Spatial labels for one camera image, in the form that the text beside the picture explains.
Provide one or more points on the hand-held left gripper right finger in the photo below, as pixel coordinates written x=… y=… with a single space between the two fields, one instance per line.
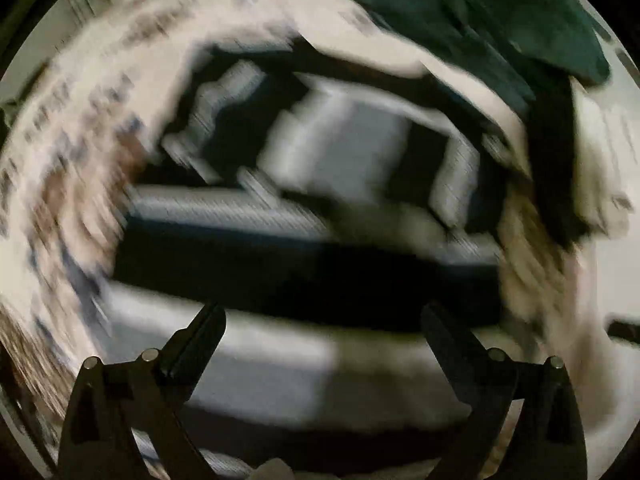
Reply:
x=442 y=332

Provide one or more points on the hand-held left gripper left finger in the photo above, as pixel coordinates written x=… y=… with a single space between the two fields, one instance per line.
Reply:
x=200 y=335

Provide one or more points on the black and white striped garment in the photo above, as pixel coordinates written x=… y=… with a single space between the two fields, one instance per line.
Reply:
x=310 y=240

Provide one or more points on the patterned cream blanket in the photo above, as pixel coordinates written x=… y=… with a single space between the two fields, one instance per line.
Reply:
x=85 y=150

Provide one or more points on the cream white cloth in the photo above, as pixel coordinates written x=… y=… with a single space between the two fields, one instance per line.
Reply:
x=595 y=170

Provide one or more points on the dark green cloth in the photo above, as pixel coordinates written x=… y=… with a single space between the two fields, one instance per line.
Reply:
x=480 y=15

